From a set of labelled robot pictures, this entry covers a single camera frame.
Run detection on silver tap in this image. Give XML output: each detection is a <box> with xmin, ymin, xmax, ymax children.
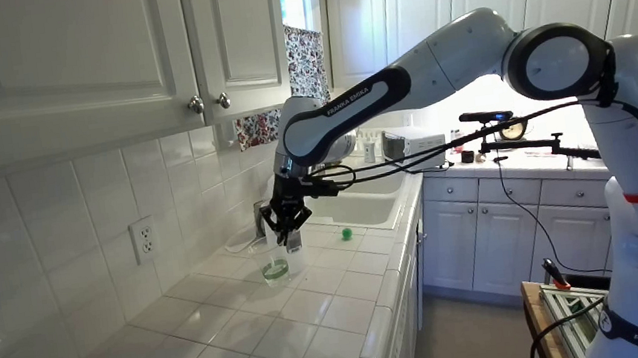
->
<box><xmin>251</xmin><ymin>200</ymin><xmax>272</xmax><ymax>240</ymax></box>

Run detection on clear glass jar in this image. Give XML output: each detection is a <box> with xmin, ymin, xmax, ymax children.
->
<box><xmin>283</xmin><ymin>227</ymin><xmax>311</xmax><ymax>276</ymax></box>

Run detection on camera on mount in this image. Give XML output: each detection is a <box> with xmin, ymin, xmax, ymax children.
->
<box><xmin>458</xmin><ymin>97</ymin><xmax>602</xmax><ymax>177</ymax></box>

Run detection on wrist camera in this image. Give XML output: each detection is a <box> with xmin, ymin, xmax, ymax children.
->
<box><xmin>304</xmin><ymin>176</ymin><xmax>341</xmax><ymax>200</ymax></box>

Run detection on white countertop appliance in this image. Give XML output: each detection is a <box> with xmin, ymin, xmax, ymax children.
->
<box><xmin>381</xmin><ymin>122</ymin><xmax>450</xmax><ymax>175</ymax></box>

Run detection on orange and black clamp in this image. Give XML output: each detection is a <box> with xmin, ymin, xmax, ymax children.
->
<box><xmin>541</xmin><ymin>256</ymin><xmax>572</xmax><ymax>293</ymax></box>

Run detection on black cable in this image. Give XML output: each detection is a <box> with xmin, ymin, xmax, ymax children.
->
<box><xmin>493</xmin><ymin>144</ymin><xmax>612</xmax><ymax>286</ymax></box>

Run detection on row of white lower cabinets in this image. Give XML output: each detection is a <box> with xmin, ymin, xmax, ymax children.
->
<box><xmin>409</xmin><ymin>155</ymin><xmax>627</xmax><ymax>315</ymax></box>

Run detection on white wall socket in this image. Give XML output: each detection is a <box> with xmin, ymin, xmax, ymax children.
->
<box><xmin>127</xmin><ymin>215</ymin><xmax>161</xmax><ymax>267</ymax></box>

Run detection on clear plastic cup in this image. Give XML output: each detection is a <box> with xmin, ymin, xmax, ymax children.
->
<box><xmin>248</xmin><ymin>235</ymin><xmax>295</xmax><ymax>292</ymax></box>

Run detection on white wall cabinet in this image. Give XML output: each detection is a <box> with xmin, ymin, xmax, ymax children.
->
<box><xmin>0</xmin><ymin>0</ymin><xmax>300</xmax><ymax>186</ymax></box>

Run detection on wide white cabinet door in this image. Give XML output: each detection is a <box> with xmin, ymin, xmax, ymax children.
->
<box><xmin>0</xmin><ymin>0</ymin><xmax>211</xmax><ymax>185</ymax></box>

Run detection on row of small bottles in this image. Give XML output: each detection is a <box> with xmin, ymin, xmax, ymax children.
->
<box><xmin>355</xmin><ymin>127</ymin><xmax>387</xmax><ymax>166</ymax></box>

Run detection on small round clock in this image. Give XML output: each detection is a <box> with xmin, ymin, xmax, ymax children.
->
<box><xmin>497</xmin><ymin>117</ymin><xmax>529</xmax><ymax>143</ymax></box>

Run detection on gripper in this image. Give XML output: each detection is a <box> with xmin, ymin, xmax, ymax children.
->
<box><xmin>256</xmin><ymin>170</ymin><xmax>320</xmax><ymax>255</ymax></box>

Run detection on narrow white cabinet door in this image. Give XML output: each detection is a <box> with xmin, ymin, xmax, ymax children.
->
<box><xmin>180</xmin><ymin>0</ymin><xmax>296</xmax><ymax>128</ymax></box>

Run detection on white sink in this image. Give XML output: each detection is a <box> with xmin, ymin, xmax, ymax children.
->
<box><xmin>298</xmin><ymin>158</ymin><xmax>425</xmax><ymax>241</ymax></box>

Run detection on floral curtain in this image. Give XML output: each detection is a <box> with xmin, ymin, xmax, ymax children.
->
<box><xmin>223</xmin><ymin>21</ymin><xmax>337</xmax><ymax>152</ymax></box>

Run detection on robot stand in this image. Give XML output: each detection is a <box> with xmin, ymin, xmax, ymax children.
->
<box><xmin>518</xmin><ymin>266</ymin><xmax>638</xmax><ymax>358</ymax></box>

